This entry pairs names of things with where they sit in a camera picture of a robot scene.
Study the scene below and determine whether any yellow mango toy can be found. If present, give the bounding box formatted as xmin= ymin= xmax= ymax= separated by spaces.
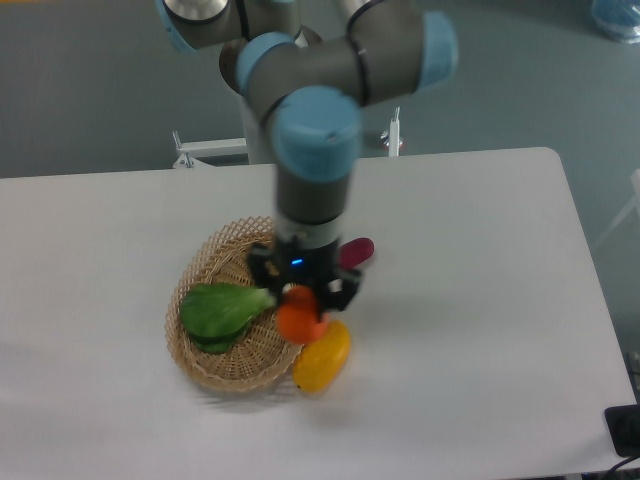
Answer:
xmin=292 ymin=320 xmax=352 ymax=394

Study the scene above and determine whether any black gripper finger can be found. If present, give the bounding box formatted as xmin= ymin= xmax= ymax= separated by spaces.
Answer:
xmin=246 ymin=243 xmax=283 ymax=303
xmin=317 ymin=267 xmax=363 ymax=323

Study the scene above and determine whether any orange toy fruit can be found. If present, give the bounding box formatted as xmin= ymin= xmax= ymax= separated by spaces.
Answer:
xmin=276 ymin=285 xmax=328 ymax=345

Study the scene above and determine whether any white levelling foot bracket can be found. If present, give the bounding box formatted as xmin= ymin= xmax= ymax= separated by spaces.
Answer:
xmin=380 ymin=106 xmax=404 ymax=157

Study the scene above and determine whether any green bok choy toy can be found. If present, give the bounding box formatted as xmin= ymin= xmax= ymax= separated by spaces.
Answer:
xmin=179 ymin=283 xmax=276 ymax=354

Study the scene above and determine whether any black device at edge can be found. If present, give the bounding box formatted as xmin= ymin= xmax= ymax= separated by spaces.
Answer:
xmin=603 ymin=351 xmax=640 ymax=459

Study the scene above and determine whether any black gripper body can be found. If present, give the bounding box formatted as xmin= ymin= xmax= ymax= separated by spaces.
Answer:
xmin=269 ymin=238 xmax=343 ymax=300

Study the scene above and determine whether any purple sweet potato toy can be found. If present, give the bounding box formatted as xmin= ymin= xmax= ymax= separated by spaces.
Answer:
xmin=339 ymin=237 xmax=375 ymax=270

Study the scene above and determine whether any woven wicker basket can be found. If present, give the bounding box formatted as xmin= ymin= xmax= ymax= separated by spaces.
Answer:
xmin=165 ymin=216 xmax=302 ymax=393

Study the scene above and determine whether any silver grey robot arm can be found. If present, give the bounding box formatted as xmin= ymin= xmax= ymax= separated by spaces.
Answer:
xmin=156 ymin=1 xmax=458 ymax=315

